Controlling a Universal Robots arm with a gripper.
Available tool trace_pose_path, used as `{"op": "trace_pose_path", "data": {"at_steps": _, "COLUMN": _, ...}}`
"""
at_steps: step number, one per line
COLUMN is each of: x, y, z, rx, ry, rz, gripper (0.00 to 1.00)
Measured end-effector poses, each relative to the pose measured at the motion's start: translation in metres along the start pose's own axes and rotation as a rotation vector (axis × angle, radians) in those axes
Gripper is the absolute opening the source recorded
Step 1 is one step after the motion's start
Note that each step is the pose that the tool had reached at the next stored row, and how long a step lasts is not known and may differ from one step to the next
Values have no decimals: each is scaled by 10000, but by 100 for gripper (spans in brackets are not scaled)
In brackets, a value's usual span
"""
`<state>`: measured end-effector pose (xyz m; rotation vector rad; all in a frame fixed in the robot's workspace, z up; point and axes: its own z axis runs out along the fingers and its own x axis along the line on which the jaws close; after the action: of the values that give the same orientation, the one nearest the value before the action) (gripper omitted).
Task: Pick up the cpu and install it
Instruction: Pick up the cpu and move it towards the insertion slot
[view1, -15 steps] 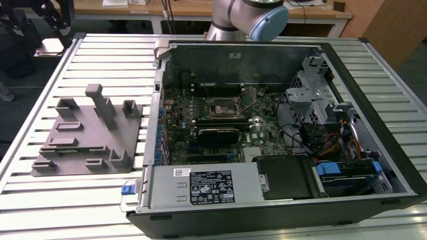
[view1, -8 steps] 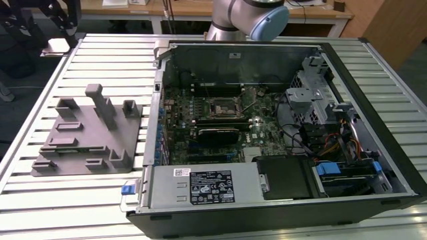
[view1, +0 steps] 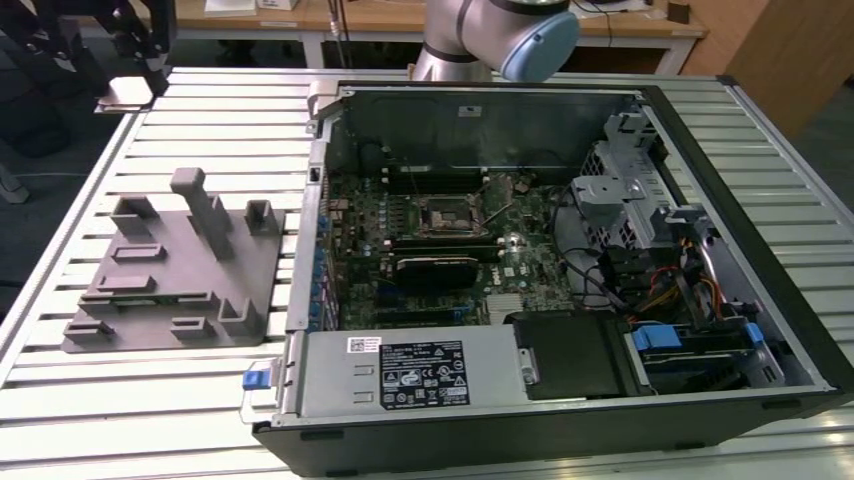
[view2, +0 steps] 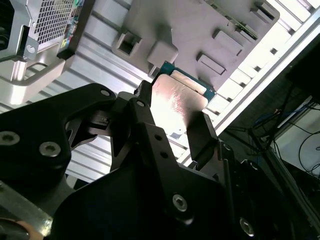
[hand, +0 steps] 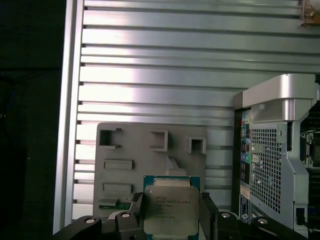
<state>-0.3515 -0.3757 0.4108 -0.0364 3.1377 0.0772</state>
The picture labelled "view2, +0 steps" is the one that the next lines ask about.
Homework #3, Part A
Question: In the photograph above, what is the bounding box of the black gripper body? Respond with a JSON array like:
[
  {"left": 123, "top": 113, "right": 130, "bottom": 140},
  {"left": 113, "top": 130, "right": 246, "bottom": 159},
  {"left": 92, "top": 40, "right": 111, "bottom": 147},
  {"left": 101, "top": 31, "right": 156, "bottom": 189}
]
[{"left": 53, "top": 161, "right": 276, "bottom": 240}]

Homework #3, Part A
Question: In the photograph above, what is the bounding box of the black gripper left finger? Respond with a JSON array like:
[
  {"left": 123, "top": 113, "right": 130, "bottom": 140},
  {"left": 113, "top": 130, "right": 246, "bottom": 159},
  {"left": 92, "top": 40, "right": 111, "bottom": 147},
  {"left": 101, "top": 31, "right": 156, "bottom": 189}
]
[{"left": 0, "top": 81, "right": 196, "bottom": 226}]

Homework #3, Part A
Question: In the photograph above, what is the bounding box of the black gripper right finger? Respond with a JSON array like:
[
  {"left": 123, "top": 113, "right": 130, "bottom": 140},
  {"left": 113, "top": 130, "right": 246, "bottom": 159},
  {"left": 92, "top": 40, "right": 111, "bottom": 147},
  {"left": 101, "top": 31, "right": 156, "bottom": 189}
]
[{"left": 187, "top": 111, "right": 316, "bottom": 240}]

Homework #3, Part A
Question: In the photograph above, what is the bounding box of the silver CPU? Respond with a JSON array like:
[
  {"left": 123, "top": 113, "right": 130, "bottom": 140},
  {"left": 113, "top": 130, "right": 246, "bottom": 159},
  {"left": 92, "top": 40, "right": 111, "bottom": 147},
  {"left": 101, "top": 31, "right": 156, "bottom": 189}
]
[{"left": 149, "top": 60, "right": 217, "bottom": 135}]

